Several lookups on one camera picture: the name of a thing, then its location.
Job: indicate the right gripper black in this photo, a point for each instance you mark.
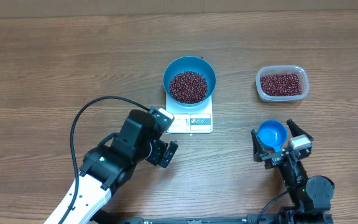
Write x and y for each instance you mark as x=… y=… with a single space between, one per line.
x=273 y=158

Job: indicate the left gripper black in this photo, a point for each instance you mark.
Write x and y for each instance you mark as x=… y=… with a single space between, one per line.
x=159 y=148

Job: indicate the blue plastic measuring scoop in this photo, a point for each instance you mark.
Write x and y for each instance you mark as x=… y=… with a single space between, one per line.
x=273 y=134

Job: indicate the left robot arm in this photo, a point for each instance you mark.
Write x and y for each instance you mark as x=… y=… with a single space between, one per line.
x=112 y=163

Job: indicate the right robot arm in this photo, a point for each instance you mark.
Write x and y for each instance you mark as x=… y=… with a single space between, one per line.
x=305 y=199

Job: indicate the white digital kitchen scale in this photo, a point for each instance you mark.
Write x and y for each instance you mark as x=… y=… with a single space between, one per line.
x=190 y=119

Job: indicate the red beans in bowl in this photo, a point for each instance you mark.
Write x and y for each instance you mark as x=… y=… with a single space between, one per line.
x=188 y=87

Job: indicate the teal metal bowl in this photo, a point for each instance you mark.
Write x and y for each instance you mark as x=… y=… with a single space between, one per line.
x=194 y=64

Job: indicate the red beans in container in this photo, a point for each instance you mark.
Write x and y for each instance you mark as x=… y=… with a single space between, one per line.
x=287 y=84

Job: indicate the clear plastic container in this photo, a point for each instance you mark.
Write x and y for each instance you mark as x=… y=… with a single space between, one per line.
x=281 y=69

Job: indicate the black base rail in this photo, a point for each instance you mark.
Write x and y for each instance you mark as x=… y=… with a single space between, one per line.
x=250 y=219

